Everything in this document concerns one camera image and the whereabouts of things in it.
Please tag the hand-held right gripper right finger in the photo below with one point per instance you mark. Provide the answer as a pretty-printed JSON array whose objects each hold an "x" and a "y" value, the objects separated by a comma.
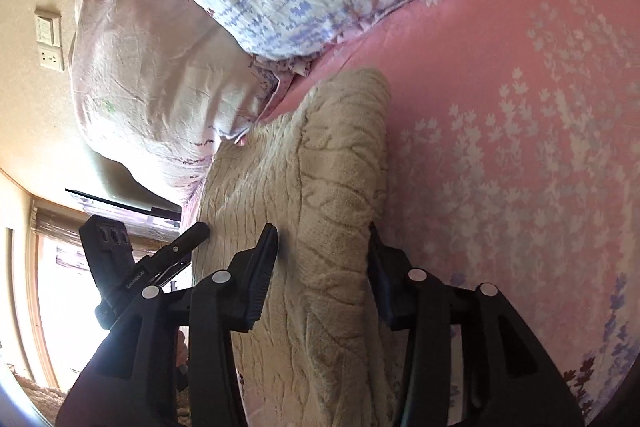
[{"x": 384, "y": 287}]

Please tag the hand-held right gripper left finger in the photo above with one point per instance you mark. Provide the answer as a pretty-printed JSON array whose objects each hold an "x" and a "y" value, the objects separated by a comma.
[{"x": 260, "y": 279}]

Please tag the dark flat panel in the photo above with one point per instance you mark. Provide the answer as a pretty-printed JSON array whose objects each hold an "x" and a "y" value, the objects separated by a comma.
[{"x": 125, "y": 203}]

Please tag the white wall socket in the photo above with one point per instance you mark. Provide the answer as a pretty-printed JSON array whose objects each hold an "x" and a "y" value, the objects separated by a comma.
[{"x": 51, "y": 58}]

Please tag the pale pink crinkled pillow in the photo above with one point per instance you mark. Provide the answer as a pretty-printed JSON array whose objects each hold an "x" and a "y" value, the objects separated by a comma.
[{"x": 150, "y": 82}]

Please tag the pink floral bed sheet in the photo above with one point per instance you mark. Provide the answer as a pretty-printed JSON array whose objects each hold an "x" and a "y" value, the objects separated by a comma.
[{"x": 500, "y": 107}]

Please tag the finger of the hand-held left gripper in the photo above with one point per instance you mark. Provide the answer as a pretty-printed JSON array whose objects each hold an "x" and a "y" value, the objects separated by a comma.
[{"x": 185, "y": 243}]

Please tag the white wall switch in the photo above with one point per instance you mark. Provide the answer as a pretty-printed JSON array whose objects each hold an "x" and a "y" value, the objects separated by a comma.
[{"x": 47, "y": 28}]

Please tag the brown fuzzy cloth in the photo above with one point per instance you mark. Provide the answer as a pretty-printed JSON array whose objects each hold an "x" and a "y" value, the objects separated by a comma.
[{"x": 40, "y": 399}]

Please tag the wooden framed window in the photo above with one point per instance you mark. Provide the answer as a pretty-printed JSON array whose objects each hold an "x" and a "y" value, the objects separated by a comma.
[{"x": 50, "y": 307}]

